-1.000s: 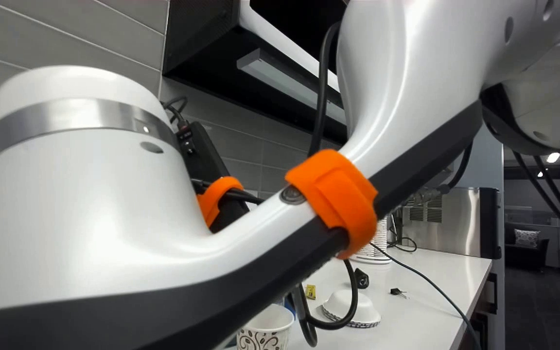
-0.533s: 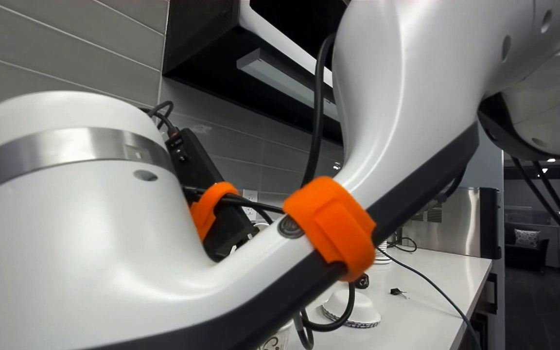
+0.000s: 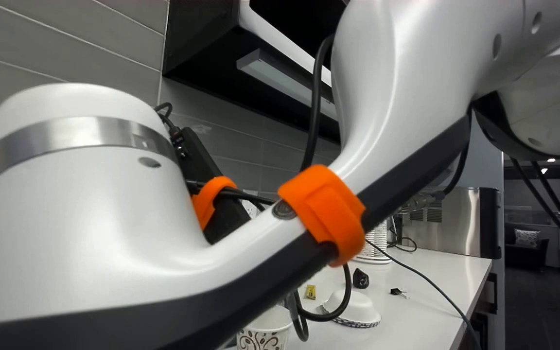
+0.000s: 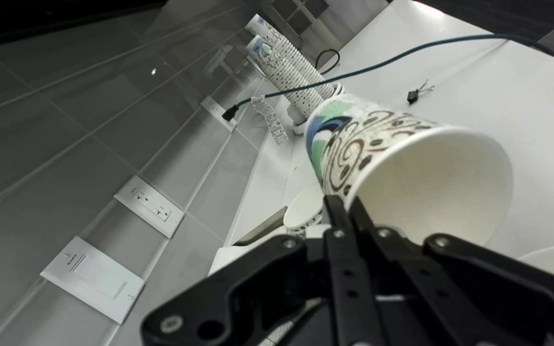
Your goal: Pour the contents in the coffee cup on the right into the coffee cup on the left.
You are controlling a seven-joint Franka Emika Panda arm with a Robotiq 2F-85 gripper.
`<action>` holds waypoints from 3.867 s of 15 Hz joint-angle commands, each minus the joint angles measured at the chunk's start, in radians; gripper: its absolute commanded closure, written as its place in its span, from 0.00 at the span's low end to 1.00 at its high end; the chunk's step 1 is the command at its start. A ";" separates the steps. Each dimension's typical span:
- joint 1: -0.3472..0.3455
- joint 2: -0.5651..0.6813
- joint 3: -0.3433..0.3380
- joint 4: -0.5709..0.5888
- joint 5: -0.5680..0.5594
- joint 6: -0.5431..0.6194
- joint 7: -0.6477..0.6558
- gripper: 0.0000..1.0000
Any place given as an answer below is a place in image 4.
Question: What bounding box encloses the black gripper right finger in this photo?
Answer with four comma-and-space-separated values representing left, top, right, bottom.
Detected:
352, 197, 554, 346

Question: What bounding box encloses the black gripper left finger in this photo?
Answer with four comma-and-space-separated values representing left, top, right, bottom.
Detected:
141, 193, 381, 346

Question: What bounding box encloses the blank white wall plate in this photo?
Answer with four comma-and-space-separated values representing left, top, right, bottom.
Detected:
39, 234, 147, 324

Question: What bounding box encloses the dark power cable with plug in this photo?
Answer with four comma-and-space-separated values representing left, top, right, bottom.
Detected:
222, 32, 549, 122

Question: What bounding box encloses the white wall outlet with plug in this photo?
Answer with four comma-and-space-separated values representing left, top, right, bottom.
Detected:
199, 93, 237, 132

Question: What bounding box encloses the black looped cable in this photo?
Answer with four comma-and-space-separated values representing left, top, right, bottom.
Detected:
314, 45, 343, 72

